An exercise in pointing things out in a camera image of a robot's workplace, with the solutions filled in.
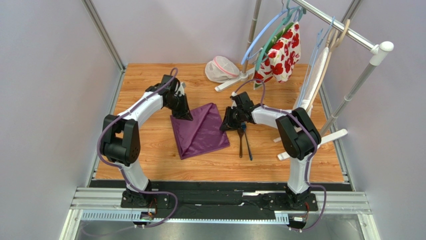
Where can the purple cloth napkin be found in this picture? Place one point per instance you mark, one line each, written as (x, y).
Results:
(202, 135)

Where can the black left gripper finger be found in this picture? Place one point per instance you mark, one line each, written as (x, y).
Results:
(180, 116)
(188, 116)

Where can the light blue plastic hanger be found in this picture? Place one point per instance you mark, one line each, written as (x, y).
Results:
(254, 36)

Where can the metal clothes rack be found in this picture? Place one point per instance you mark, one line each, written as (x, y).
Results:
(328, 132)

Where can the teal plastic hanger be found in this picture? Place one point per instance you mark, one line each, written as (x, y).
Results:
(290, 13)

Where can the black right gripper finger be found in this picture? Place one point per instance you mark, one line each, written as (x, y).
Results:
(225, 126)
(234, 125)

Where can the white towel on hanger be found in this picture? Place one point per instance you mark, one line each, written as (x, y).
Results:
(308, 91)

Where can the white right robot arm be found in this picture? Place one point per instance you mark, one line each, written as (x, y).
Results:
(298, 134)

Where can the red poppy floral cloth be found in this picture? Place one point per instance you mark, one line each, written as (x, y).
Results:
(281, 56)

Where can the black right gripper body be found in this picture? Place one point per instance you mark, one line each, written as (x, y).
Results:
(231, 117)

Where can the blue thin wire hanger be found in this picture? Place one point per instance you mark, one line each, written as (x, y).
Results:
(320, 37)

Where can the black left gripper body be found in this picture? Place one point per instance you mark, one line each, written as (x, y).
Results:
(179, 104)

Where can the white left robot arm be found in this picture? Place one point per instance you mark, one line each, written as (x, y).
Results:
(119, 143)

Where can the white mesh laundry bag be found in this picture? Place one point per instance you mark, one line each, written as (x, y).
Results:
(220, 69)

